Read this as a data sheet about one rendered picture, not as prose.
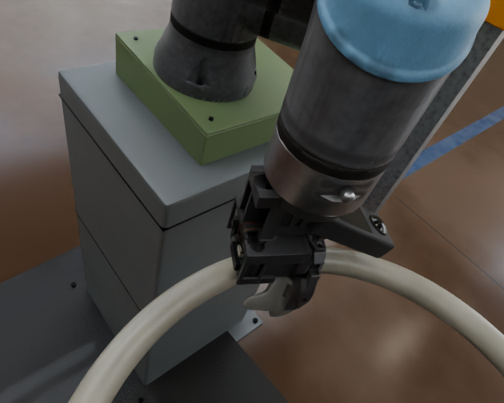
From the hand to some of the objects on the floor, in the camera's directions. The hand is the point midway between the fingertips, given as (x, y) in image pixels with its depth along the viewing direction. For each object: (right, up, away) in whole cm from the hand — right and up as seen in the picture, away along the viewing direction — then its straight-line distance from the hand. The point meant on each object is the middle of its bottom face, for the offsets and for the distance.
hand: (275, 289), depth 48 cm
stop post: (+46, -2, +140) cm, 147 cm away
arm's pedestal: (-33, -26, +91) cm, 100 cm away
